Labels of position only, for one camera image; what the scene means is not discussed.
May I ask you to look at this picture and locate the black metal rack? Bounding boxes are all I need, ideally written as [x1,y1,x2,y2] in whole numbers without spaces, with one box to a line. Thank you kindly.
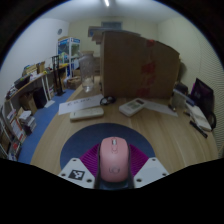
[51,54,67,97]

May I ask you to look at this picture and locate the long white remote control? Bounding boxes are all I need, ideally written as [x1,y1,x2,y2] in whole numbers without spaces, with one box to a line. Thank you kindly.
[69,106,105,122]

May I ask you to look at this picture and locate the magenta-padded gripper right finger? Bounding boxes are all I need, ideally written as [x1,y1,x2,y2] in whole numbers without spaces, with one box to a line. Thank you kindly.
[126,143,170,189]

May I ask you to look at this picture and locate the handwritten white paper sheet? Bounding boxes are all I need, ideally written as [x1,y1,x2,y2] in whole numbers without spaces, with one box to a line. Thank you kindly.
[58,94,105,116]

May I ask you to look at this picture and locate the pink computer mouse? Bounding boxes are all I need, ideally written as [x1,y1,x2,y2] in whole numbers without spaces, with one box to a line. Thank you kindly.
[98,136,130,183]

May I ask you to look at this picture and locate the large brown cardboard box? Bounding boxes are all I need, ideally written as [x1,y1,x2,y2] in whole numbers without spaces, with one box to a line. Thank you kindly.
[99,30,181,100]

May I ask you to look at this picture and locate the cluttered shelf unit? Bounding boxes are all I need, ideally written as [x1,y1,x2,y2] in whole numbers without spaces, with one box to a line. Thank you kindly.
[0,61,56,162]

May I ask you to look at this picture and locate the white book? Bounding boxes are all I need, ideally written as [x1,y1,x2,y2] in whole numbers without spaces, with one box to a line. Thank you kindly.
[186,103,213,132]

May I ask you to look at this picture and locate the colourful glass-front cabinet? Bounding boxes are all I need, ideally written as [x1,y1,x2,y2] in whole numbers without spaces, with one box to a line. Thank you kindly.
[57,36,82,79]

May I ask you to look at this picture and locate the black office chair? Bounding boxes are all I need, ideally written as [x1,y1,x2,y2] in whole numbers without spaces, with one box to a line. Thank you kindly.
[191,77,216,111]

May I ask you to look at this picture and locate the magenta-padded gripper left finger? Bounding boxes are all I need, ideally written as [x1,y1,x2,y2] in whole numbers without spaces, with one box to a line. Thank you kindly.
[57,143,103,190]

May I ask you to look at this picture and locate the dark blue mouse pad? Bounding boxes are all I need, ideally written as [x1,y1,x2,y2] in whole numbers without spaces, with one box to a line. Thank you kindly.
[59,122,156,171]

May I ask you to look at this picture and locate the clear glass jar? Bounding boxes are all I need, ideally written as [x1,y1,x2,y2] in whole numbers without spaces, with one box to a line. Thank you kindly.
[79,50,97,93]

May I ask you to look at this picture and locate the plain white paper sheet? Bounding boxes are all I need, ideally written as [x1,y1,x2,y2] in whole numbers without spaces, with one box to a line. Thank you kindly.
[143,100,179,118]

